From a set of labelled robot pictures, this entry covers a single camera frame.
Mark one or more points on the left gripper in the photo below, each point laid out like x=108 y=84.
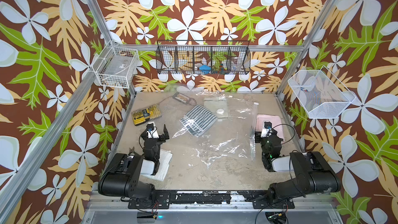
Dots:
x=157 y=139

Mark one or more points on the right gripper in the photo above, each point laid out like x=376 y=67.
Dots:
x=268 y=138

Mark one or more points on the green white striped towel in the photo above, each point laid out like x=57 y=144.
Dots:
x=198 y=120

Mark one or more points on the clear plastic vacuum bag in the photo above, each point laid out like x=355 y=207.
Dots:
x=232 y=137

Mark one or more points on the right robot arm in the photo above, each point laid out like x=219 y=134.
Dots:
x=309 y=172

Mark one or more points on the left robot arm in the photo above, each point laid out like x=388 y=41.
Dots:
x=122 y=176

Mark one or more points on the pink folded towel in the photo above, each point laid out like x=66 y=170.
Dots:
x=275 y=123

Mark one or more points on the white folded towel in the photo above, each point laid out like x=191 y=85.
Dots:
x=165 y=159

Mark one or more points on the pale green folded towel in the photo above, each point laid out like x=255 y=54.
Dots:
x=214 y=103

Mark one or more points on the white vacuum bag valve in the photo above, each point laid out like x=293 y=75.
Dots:
x=220 y=111

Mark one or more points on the yellow screwdriver bit case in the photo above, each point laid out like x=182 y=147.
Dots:
x=145 y=115

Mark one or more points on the white mesh basket right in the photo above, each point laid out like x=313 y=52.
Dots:
x=321 y=93

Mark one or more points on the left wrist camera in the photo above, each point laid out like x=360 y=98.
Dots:
x=152 y=131

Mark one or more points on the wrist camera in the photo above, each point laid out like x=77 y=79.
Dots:
x=152 y=131
x=267 y=129

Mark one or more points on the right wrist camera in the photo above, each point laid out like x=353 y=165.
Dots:
x=267 y=129

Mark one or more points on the black battery holder with wires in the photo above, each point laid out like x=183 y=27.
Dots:
x=184 y=99

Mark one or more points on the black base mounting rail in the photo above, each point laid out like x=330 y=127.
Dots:
x=164 y=199

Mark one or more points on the black wire basket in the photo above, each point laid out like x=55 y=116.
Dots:
x=202 y=57

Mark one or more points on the white wire basket left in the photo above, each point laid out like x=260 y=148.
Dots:
x=115 y=66

